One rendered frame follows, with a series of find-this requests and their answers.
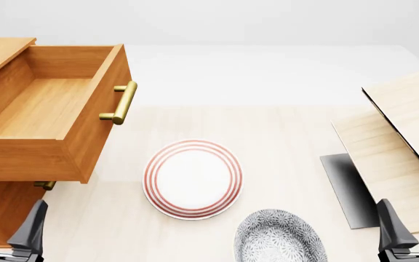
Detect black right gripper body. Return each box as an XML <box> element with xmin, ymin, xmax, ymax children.
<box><xmin>377</xmin><ymin>248</ymin><xmax>419</xmax><ymax>262</ymax></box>

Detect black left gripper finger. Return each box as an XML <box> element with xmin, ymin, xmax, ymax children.
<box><xmin>6</xmin><ymin>199</ymin><xmax>49</xmax><ymax>258</ymax></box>

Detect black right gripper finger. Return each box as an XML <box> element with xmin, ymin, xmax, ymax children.
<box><xmin>376</xmin><ymin>198</ymin><xmax>419</xmax><ymax>253</ymax></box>

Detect closed wooden drawer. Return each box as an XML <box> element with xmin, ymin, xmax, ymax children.
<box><xmin>0</xmin><ymin>180</ymin><xmax>49</xmax><ymax>248</ymax></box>

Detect open wooden drawer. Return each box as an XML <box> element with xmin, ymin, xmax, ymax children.
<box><xmin>0</xmin><ymin>43</ymin><xmax>134</xmax><ymax>185</ymax></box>

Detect pale wooden shelf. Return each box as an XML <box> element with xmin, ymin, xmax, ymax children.
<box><xmin>330</xmin><ymin>63</ymin><xmax>419</xmax><ymax>235</ymax></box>

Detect grey patterned bowl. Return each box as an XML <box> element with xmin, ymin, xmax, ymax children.
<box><xmin>234</xmin><ymin>208</ymin><xmax>329</xmax><ymax>262</ymax></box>

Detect white plate with red rings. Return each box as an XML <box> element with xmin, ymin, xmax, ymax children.
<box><xmin>142</xmin><ymin>139</ymin><xmax>244</xmax><ymax>221</ymax></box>

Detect long brass drawer handle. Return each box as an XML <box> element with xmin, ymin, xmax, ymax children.
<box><xmin>98</xmin><ymin>80</ymin><xmax>138</xmax><ymax>127</ymax></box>

